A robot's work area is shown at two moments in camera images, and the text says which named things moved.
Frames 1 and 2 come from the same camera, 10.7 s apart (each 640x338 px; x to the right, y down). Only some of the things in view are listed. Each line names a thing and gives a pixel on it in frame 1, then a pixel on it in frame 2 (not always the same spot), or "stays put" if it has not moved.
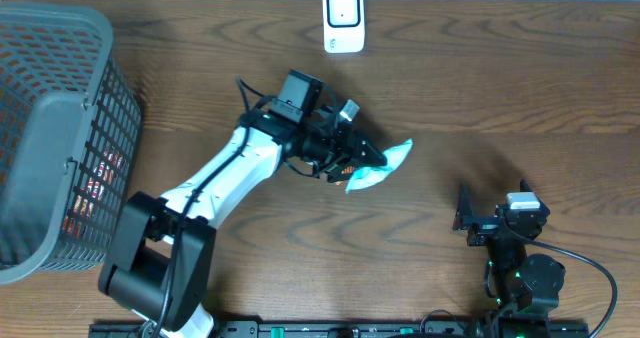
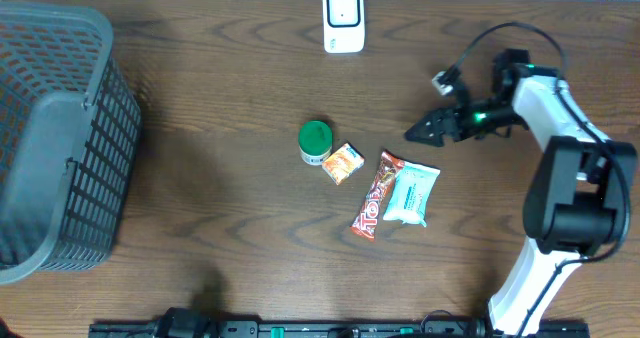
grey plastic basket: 70,127 stays put
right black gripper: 483,228 -> 436,127
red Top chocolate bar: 96,188 -> 369,216
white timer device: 343,18 stays put
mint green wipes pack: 366,176 -> 411,193
